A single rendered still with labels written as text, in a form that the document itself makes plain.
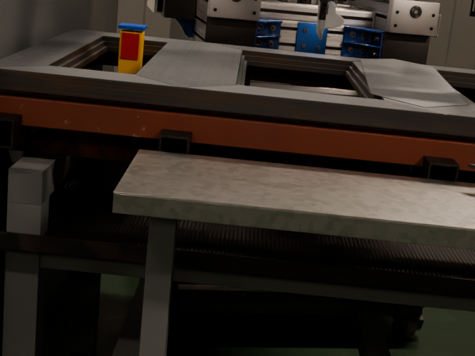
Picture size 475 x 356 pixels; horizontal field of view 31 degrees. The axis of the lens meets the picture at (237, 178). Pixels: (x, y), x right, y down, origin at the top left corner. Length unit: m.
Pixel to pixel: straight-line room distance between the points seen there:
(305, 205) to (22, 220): 0.58
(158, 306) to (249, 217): 0.25
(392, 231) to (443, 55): 4.48
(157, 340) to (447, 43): 4.46
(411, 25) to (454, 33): 3.22
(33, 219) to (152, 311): 0.33
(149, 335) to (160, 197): 0.28
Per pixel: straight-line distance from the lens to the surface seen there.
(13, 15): 1.82
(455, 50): 5.67
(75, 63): 1.79
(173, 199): 1.18
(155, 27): 5.02
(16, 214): 1.58
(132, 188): 1.20
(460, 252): 1.77
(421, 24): 2.45
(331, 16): 2.05
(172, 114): 1.48
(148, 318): 1.36
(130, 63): 2.05
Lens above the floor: 1.08
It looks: 15 degrees down
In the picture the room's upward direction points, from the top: 6 degrees clockwise
